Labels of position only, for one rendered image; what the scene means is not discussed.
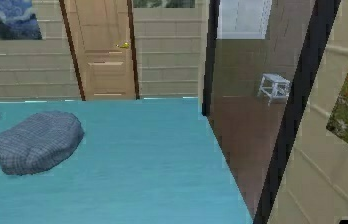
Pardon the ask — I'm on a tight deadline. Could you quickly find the blue swirly framed painting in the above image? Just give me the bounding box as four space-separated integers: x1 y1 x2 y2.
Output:
0 0 44 41

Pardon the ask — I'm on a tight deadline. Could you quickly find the light wooden room door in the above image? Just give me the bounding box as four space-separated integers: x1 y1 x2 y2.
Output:
64 0 137 101

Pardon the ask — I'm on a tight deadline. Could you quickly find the white small stool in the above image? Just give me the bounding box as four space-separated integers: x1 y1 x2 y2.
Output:
257 73 292 107

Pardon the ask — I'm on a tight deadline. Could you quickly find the dark green framed picture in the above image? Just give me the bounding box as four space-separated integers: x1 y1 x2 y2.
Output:
132 0 196 9

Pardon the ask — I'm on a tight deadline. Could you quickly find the pale bright window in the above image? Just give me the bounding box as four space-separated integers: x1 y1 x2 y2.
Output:
216 0 273 41

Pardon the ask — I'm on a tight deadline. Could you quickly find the grey checked floor cushion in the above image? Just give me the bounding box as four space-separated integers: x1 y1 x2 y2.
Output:
0 110 86 177

